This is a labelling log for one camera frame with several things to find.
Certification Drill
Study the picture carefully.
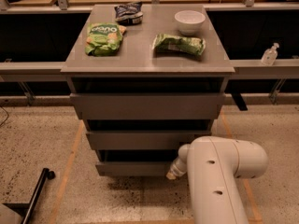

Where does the grey bottom drawer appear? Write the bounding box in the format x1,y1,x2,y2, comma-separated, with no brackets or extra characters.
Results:
96,149,178,176

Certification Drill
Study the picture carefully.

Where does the grey drawer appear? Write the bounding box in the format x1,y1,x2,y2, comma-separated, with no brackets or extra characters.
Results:
86,119,212,150
71,77,224,120
96,149,178,176

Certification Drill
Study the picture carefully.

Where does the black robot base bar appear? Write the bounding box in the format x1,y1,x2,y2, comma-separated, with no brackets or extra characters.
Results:
0,168,55,224

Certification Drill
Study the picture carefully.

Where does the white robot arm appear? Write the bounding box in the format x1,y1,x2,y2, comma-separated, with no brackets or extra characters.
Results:
166,136,268,224

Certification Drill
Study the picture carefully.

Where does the grey middle drawer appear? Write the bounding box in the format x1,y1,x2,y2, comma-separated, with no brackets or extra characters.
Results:
86,119,212,150

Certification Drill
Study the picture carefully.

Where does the grey drawer cabinet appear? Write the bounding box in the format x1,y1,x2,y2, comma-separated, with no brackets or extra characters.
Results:
60,3,235,167

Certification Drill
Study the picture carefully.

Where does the grey top drawer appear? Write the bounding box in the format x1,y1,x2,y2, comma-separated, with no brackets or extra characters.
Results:
71,77,224,120

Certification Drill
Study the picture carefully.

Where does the green snack bag right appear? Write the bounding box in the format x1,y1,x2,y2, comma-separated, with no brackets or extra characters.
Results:
152,34,206,56

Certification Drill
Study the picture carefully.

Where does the green chips bag left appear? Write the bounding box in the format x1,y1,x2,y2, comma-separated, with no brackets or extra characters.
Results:
85,22,126,57

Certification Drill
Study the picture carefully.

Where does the clear sanitizer pump bottle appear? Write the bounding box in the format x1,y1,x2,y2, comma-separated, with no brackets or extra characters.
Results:
261,43,279,66

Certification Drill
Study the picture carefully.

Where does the white bowl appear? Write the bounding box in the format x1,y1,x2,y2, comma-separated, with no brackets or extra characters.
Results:
175,10,206,35

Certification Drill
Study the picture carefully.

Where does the dark blue snack bag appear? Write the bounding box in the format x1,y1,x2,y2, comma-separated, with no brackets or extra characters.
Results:
114,1,143,25

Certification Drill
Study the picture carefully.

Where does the grey metal rail shelf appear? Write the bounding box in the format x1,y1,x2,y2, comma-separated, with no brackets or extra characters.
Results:
0,59,299,82

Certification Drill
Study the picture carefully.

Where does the black cable on floor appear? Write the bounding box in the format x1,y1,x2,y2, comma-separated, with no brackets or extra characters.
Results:
0,105,9,128

